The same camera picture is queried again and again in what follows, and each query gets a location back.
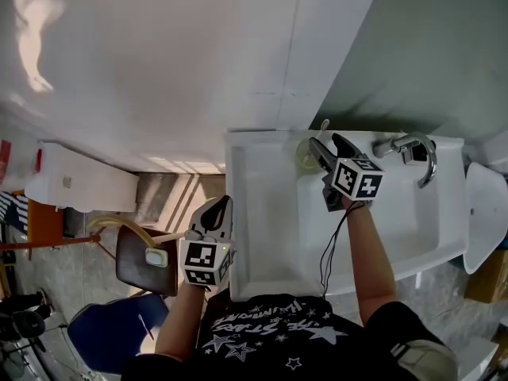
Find chrome faucet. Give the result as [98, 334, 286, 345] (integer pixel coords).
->
[371, 132, 439, 190]

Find brown wooden rod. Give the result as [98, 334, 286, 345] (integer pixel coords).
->
[0, 232, 103, 262]

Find thin gripper cable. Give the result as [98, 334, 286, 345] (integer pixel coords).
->
[318, 200, 367, 300]

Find white water dispenser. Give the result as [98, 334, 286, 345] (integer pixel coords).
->
[23, 140, 140, 214]

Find person's right forearm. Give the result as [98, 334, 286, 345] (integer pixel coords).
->
[341, 198, 398, 329]

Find thin pale brush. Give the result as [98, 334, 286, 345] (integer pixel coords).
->
[137, 314, 156, 341]

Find white curved tub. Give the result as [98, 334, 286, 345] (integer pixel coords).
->
[463, 162, 508, 275]

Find black camera equipment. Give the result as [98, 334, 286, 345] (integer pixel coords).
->
[0, 287, 53, 352]

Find blue upholstered chair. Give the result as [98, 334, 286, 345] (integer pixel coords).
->
[67, 293, 171, 376]

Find wooden chair brown seat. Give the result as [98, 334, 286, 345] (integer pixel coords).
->
[87, 214, 187, 298]

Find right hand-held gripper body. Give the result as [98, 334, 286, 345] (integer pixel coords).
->
[321, 153, 386, 213]

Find person's black printed shirt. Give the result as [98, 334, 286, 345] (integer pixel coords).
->
[121, 293, 460, 381]

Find pale green soap box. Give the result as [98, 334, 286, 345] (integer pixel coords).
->
[144, 247, 168, 269]

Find black pump soap dispenser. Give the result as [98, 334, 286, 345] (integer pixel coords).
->
[400, 141, 437, 166]

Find white sink vanity cabinet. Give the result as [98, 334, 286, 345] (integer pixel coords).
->
[225, 127, 468, 303]

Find large cardboard box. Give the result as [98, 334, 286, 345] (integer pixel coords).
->
[464, 247, 508, 304]

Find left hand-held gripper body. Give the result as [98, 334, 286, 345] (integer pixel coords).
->
[178, 211, 237, 287]

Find translucent yellowish cup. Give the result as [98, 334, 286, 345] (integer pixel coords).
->
[294, 136, 325, 173]

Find person's left forearm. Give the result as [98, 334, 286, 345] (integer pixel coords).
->
[154, 282, 208, 361]

